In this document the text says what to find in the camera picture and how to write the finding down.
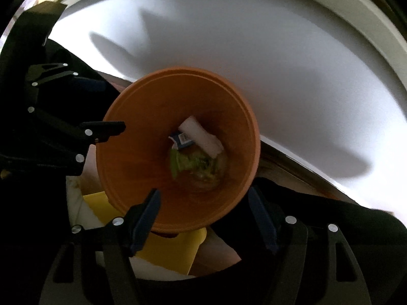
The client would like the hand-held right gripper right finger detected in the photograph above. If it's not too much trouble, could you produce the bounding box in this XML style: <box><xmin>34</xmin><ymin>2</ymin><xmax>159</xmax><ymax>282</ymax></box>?
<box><xmin>248</xmin><ymin>186</ymin><xmax>372</xmax><ymax>305</ymax></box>

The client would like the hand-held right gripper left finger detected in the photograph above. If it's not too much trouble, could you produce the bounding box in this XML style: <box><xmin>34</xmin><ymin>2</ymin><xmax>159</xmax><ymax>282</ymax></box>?
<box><xmin>38</xmin><ymin>189</ymin><xmax>161</xmax><ymax>305</ymax></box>

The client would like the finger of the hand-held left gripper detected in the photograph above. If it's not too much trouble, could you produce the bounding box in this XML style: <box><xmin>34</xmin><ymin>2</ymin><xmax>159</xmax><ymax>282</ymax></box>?
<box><xmin>27</xmin><ymin>106</ymin><xmax>127</xmax><ymax>177</ymax></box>
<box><xmin>27</xmin><ymin>63</ymin><xmax>107</xmax><ymax>94</ymax></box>

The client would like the orange plastic waste bin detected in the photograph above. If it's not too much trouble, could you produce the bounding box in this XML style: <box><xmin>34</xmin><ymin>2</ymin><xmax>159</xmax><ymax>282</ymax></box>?
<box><xmin>95</xmin><ymin>67</ymin><xmax>262</xmax><ymax>234</ymax></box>

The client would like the yellow paper sheet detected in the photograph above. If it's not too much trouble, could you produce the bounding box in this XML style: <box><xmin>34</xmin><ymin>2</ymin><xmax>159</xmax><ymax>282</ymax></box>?
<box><xmin>82</xmin><ymin>191</ymin><xmax>207</xmax><ymax>275</ymax></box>

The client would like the green crumpled wrapper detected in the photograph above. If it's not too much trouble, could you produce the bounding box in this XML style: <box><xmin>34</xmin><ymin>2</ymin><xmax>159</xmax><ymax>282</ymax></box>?
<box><xmin>169</xmin><ymin>149</ymin><xmax>220</xmax><ymax>181</ymax></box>

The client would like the blue and white wrapper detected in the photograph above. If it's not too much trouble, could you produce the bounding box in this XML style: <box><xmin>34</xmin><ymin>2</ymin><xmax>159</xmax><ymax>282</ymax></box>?
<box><xmin>168</xmin><ymin>130</ymin><xmax>195</xmax><ymax>150</ymax></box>

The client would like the white crumpled tissue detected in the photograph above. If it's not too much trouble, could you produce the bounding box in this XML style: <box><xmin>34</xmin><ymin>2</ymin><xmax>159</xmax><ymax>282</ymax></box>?
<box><xmin>178</xmin><ymin>116</ymin><xmax>225</xmax><ymax>158</ymax></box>

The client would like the person's right trouser leg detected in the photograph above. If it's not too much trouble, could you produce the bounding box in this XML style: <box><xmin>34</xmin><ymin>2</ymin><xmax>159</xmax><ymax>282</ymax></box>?
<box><xmin>219</xmin><ymin>176</ymin><xmax>407</xmax><ymax>305</ymax></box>

